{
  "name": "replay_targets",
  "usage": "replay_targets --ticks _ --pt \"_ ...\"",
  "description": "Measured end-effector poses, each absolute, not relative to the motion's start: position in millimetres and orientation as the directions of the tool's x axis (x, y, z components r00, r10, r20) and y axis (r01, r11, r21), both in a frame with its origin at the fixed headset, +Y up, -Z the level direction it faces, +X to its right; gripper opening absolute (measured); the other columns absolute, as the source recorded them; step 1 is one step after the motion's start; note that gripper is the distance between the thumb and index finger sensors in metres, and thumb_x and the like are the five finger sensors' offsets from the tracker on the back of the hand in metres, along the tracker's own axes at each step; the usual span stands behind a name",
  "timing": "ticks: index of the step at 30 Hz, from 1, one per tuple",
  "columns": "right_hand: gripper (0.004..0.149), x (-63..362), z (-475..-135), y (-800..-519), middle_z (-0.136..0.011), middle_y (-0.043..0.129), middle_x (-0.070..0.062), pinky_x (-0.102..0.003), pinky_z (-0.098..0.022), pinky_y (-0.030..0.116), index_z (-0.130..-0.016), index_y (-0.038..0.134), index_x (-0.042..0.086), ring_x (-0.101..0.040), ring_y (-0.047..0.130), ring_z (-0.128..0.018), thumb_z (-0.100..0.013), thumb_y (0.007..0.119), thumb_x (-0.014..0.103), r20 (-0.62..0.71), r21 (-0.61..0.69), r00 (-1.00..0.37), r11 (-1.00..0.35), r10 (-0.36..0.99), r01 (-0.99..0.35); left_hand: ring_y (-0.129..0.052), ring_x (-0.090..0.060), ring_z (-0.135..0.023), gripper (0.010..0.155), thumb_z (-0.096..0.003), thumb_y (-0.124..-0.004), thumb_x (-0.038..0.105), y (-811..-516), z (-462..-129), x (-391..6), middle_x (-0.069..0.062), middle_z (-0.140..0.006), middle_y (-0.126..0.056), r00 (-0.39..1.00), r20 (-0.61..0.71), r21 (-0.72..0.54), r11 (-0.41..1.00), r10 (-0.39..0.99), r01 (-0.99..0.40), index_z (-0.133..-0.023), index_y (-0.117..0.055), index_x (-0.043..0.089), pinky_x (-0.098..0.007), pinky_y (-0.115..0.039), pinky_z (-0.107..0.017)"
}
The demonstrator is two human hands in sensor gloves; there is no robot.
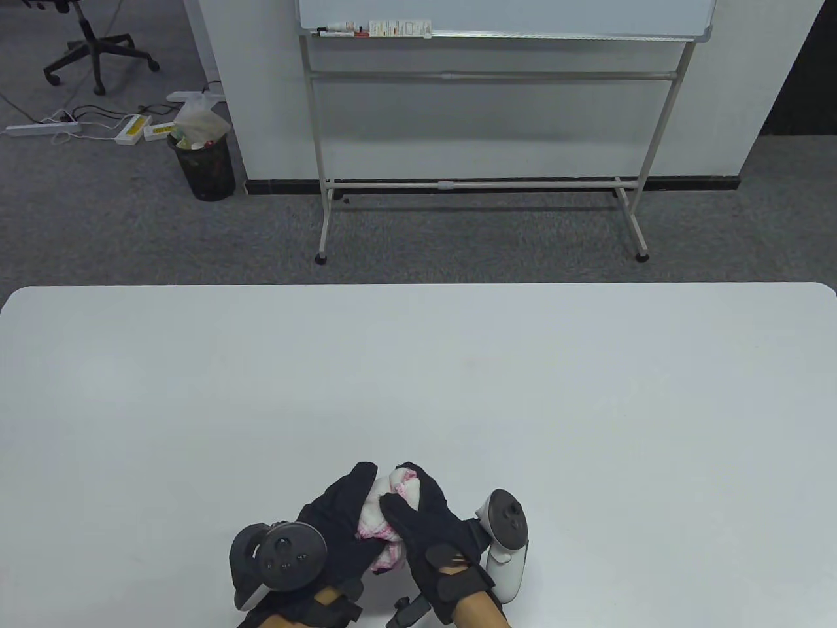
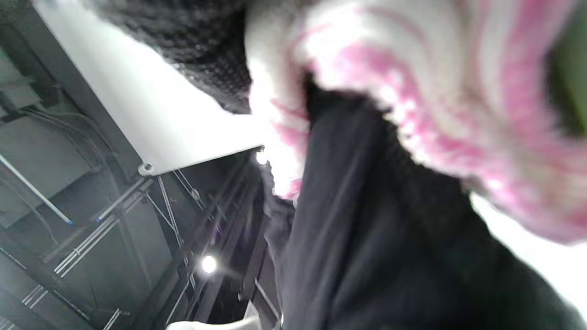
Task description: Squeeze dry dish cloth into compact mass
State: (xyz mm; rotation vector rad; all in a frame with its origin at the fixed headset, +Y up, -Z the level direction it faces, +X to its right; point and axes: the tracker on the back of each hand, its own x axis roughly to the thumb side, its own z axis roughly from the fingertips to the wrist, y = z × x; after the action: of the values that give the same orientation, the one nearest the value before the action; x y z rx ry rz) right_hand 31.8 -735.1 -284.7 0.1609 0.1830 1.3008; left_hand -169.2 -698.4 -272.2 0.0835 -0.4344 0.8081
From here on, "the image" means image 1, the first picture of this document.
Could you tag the person's right hand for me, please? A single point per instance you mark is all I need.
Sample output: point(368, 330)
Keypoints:
point(435, 530)

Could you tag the person's left hand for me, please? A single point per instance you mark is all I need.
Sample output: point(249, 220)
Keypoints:
point(337, 523)

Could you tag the person's left fingers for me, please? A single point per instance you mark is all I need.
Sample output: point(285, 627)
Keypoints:
point(356, 484)

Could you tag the person's right thumb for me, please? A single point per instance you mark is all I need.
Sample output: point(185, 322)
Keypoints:
point(394, 510)

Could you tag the white and pink cloth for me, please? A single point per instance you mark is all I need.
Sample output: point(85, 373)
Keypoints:
point(379, 513)

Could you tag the person's left forearm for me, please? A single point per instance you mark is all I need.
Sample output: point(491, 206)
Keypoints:
point(327, 596)

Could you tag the person's right forearm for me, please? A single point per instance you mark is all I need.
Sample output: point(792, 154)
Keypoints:
point(477, 611)

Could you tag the black wrist controller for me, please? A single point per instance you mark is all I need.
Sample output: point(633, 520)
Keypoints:
point(281, 556)

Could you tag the white wrist controller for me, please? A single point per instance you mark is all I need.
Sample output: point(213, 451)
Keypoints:
point(507, 543)

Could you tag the grey whiteboard stand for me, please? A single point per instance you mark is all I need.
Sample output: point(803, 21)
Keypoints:
point(458, 186)

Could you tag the black mesh trash bin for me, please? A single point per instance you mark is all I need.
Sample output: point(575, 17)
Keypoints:
point(209, 170)

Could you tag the clear plastic bag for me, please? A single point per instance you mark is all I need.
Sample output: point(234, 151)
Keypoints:
point(199, 121)

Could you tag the yellow label power strip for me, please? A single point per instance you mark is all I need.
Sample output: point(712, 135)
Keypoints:
point(160, 131)
point(133, 129)

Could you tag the white flat base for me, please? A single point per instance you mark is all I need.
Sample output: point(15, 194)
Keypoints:
point(196, 95)

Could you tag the whiteboard marker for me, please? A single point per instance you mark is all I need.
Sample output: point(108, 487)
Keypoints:
point(337, 29)

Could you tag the white power strip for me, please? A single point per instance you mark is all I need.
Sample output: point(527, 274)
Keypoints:
point(39, 127)

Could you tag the whiteboard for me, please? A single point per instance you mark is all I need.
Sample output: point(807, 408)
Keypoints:
point(510, 13)

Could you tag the black office chair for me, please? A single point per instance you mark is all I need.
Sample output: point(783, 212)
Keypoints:
point(91, 46)

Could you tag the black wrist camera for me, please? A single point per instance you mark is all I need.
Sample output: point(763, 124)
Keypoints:
point(409, 613)

